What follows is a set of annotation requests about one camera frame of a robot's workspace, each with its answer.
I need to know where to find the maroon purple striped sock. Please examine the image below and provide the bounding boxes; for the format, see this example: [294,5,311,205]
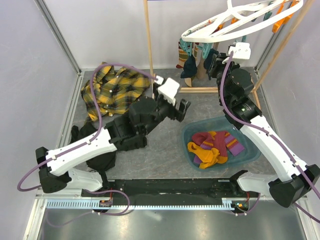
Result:
[191,132,214,164]
[210,131,245,164]

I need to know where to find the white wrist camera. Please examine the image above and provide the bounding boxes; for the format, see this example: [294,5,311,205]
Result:
[154,75,180,106]
[222,42,251,64]

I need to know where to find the aluminium corner post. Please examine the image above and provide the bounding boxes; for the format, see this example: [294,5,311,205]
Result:
[33,0,83,76]

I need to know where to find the white oval clip hanger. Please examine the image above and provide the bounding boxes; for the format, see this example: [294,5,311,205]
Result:
[181,0,304,44]

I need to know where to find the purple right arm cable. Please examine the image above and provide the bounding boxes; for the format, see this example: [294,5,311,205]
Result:
[219,51,320,223]

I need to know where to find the navy blue sock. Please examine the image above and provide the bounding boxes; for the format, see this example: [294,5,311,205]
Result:
[203,48,217,71]
[180,55,198,79]

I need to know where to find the wooden clothes rack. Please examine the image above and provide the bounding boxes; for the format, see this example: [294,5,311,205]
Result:
[142,0,316,111]

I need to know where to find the mustard yellow sock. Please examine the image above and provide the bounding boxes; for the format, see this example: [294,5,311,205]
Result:
[187,142,213,163]
[197,147,220,169]

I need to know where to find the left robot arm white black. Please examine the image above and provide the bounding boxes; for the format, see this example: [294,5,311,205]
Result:
[35,78,191,197]

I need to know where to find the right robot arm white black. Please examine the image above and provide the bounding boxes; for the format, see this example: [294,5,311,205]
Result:
[208,52,320,208]

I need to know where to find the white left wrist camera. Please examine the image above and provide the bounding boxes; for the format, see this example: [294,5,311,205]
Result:
[154,75,180,106]

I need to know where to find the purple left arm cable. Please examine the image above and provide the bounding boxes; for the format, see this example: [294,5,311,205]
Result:
[16,62,161,192]

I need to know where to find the white slotted cable duct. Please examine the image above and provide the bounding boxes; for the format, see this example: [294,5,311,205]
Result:
[46,199,235,211]

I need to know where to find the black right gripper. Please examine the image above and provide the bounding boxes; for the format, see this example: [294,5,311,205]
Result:
[208,52,241,104]

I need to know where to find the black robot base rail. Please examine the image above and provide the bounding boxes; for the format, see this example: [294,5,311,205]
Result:
[81,177,261,207]

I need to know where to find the yellow plaid shirt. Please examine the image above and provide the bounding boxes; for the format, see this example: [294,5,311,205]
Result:
[80,65,152,122]

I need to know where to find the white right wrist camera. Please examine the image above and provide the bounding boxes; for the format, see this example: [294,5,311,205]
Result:
[222,42,251,64]

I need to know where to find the maroon beige striped sock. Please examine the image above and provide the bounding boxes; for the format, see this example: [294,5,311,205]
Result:
[183,48,219,87]
[176,42,189,69]

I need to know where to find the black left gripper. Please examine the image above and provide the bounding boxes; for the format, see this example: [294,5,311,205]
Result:
[142,83,191,136]

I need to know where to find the black garment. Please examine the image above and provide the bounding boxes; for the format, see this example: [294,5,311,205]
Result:
[67,122,148,173]

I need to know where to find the teal plastic tub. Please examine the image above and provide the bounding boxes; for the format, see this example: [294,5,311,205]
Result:
[181,116,261,172]

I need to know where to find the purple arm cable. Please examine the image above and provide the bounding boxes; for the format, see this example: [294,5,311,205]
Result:
[16,62,161,192]
[219,51,320,223]

